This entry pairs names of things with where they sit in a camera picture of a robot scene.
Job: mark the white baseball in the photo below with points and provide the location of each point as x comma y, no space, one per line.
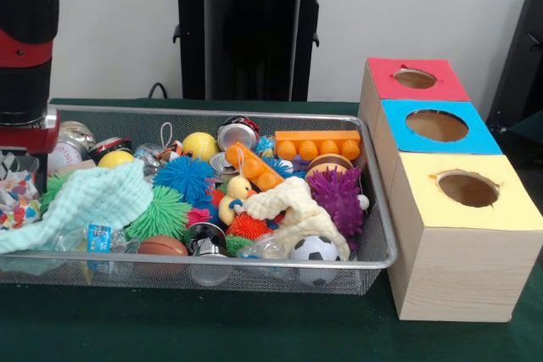
63,156

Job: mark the cream yellow cloth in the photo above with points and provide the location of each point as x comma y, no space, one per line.
297,205

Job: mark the yellow ball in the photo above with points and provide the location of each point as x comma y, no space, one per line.
200,146

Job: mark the green spiky ball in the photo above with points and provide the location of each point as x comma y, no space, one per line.
159,213

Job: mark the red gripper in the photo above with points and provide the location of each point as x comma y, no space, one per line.
25,139

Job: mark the wooden box with three holes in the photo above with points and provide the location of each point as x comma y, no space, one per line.
458,277

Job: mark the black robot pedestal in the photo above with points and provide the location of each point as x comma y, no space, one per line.
246,40

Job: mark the purple spiky toy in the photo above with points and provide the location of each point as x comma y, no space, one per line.
337,201

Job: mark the small soccer ball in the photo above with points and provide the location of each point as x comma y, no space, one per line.
314,248

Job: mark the colourful patterned cloth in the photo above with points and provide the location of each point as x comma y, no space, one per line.
21,209

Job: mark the silver mesh bin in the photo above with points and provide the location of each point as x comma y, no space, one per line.
63,277

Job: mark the long orange toy brick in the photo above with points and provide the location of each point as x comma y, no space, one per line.
318,137

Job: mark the mint green cloth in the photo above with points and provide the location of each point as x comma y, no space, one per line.
85,201

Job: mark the black upright panel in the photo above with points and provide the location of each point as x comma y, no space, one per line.
522,61

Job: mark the short orange toy brick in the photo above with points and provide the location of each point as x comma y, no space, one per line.
254,167

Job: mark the blue spiky ball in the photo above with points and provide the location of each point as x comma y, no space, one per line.
184,173

